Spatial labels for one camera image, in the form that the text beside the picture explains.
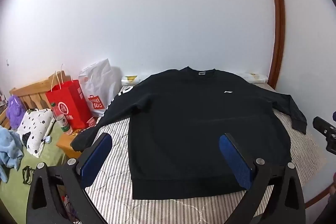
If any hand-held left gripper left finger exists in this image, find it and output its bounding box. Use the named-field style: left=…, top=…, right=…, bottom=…
left=28, top=132, right=113, bottom=224

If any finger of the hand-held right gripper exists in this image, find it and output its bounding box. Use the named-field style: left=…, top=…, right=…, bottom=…
left=313, top=116, right=336, bottom=136

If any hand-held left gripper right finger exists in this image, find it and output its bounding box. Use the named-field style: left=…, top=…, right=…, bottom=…
left=219, top=133, right=306, bottom=224

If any black sweatshirt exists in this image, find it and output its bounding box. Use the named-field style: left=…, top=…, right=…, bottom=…
left=70, top=66, right=307, bottom=199

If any person's right hand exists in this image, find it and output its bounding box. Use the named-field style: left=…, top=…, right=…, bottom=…
left=329, top=172, right=336, bottom=197

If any wooden nightstand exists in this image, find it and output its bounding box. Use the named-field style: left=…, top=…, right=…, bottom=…
left=56, top=128, right=84, bottom=160

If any grey striped quilted mattress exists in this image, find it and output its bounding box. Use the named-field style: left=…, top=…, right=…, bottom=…
left=84, top=80, right=328, bottom=224

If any pink plastic cup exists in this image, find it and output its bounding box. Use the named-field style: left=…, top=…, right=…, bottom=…
left=86, top=116, right=99, bottom=128

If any clear plastic water bottle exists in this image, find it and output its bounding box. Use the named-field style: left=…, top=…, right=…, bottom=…
left=50, top=102, right=73, bottom=135

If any red paper gift bag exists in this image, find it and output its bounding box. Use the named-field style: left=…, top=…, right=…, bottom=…
left=45, top=64, right=92, bottom=130

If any white flower-print pillow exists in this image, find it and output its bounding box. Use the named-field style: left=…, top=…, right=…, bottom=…
left=16, top=109, right=57, bottom=157

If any white plastic shopping bag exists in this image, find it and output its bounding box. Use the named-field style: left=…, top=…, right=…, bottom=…
left=78, top=59, right=124, bottom=117

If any white roll with yellow print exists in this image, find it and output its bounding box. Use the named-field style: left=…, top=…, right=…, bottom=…
left=122, top=72, right=269, bottom=85

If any green bed sheet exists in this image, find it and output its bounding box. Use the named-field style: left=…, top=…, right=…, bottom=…
left=0, top=122, right=69, bottom=214

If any light blue fluffy cloth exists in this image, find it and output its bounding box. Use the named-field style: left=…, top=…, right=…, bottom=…
left=0, top=126, right=24, bottom=182

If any purple plush toy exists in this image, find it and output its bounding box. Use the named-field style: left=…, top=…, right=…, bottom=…
left=7, top=95, right=27, bottom=130

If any wooden headboard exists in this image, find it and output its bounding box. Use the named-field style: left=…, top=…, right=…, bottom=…
left=0, top=74, right=72, bottom=130

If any black strap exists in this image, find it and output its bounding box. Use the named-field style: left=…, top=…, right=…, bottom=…
left=22, top=166, right=36, bottom=185

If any brown wooden door frame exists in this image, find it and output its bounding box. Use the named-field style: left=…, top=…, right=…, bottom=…
left=262, top=0, right=286, bottom=89

